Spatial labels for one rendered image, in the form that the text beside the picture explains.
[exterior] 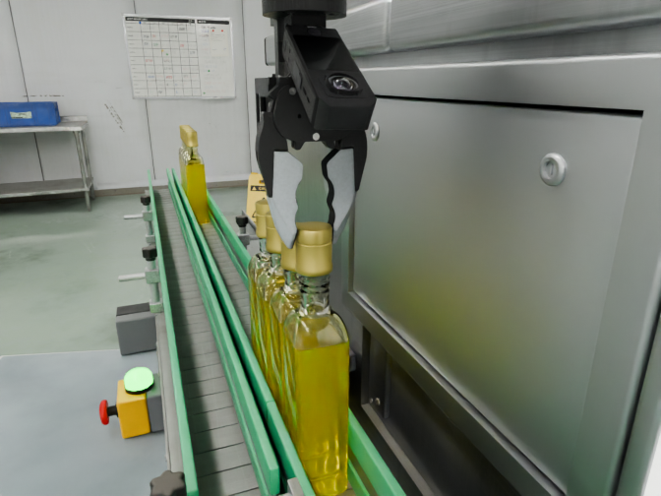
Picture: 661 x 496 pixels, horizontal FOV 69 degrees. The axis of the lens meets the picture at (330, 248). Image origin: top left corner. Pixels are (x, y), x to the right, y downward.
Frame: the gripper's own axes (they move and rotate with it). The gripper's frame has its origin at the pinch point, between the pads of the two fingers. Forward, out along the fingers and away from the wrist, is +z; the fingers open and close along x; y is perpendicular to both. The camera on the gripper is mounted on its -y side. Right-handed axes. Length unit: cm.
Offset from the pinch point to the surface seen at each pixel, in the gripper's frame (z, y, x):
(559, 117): -11.2, -14.6, -12.7
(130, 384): 33, 32, 21
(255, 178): 59, 340, -60
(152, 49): -48, 588, 4
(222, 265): 29, 72, 0
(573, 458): 11.4, -21.0, -12.3
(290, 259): 3.9, 4.5, 1.1
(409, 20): -19.4, 6.8, -12.5
